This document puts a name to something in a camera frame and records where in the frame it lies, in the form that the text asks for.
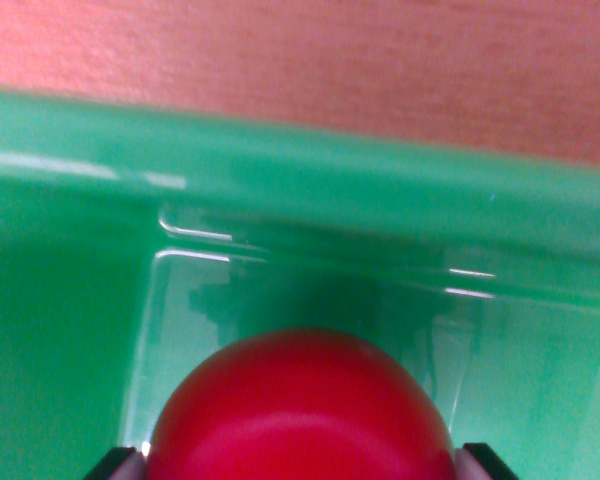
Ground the green plastic bin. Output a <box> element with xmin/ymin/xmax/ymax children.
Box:
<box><xmin>0</xmin><ymin>85</ymin><xmax>600</xmax><ymax>480</ymax></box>

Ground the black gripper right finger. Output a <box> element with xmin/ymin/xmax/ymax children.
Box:
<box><xmin>454</xmin><ymin>442</ymin><xmax>520</xmax><ymax>480</ymax></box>

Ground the red toy apple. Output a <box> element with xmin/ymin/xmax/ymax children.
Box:
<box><xmin>144</xmin><ymin>327</ymin><xmax>456</xmax><ymax>480</ymax></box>

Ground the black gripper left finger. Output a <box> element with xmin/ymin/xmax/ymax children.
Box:
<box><xmin>83</xmin><ymin>446</ymin><xmax>146</xmax><ymax>480</ymax></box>

